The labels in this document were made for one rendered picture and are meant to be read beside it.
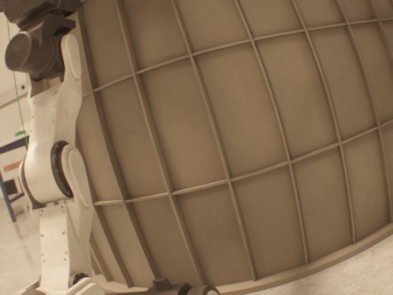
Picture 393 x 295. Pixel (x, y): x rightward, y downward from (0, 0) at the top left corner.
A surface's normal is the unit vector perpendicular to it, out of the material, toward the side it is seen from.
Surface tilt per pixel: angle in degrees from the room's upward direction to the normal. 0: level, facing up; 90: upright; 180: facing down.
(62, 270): 37
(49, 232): 52
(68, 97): 108
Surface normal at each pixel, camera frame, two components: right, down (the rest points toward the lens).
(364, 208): 0.08, 0.04
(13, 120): -0.14, 0.11
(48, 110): -0.40, -0.44
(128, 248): -0.68, 0.25
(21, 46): -0.33, -0.02
